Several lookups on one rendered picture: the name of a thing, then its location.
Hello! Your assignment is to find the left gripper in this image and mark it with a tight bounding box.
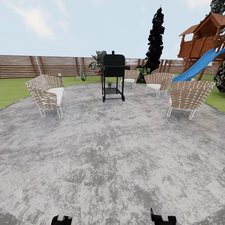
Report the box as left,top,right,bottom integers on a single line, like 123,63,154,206
51,216,72,225

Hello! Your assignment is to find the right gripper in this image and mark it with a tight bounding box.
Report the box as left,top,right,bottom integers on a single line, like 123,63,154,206
151,208,176,225

